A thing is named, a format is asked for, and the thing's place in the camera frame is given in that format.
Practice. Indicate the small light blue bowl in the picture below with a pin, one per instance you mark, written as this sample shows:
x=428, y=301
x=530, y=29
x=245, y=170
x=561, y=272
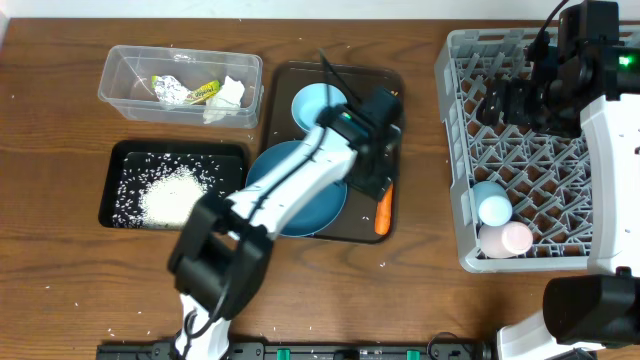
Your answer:
x=311, y=100

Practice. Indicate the grey dishwasher rack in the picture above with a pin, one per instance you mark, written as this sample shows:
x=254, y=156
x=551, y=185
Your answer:
x=546, y=178

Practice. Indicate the yellow green snack wrapper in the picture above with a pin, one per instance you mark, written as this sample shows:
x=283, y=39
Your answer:
x=170, y=91

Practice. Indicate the large dark blue plate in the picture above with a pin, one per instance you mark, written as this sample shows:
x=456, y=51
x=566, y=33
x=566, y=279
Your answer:
x=319, y=212

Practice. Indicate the brown serving tray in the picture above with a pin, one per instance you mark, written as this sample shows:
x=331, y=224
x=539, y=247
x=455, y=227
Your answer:
x=356, y=221

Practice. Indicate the light blue plastic cup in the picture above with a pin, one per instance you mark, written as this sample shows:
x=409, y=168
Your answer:
x=492, y=204

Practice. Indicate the pile of white rice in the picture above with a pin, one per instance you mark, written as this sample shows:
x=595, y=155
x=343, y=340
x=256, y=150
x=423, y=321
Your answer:
x=159, y=190

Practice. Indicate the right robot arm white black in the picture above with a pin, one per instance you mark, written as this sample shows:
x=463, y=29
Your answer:
x=584, y=83

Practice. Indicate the orange carrot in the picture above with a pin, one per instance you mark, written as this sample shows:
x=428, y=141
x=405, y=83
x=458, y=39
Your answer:
x=383, y=213

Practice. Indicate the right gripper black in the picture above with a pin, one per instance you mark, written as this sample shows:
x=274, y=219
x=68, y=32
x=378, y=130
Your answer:
x=515, y=91

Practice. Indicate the crumpled white paper napkin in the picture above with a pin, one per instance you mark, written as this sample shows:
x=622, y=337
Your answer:
x=226, y=102

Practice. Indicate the black waste tray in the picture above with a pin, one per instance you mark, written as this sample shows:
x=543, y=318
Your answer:
x=122, y=148

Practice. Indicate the pink plastic cup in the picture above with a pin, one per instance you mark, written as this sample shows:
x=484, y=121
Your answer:
x=505, y=241

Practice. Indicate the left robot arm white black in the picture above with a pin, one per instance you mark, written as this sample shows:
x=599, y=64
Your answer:
x=220, y=259

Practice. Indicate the clear plastic container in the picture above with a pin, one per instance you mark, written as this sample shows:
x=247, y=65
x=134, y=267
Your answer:
x=126, y=83

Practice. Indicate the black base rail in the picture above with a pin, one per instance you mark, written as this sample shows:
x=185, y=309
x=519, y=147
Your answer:
x=446, y=350

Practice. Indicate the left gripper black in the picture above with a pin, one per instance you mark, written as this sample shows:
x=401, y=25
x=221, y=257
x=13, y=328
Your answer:
x=373, y=176

